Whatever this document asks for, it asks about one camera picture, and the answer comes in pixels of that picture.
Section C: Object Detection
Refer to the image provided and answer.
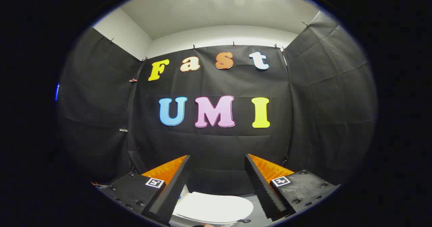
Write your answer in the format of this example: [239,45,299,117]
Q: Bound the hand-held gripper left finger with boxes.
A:
[91,155,191,227]

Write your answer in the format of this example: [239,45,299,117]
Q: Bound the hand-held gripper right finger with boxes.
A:
[245,153,341,222]

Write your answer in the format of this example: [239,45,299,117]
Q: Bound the black backdrop cloth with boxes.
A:
[57,11,378,196]

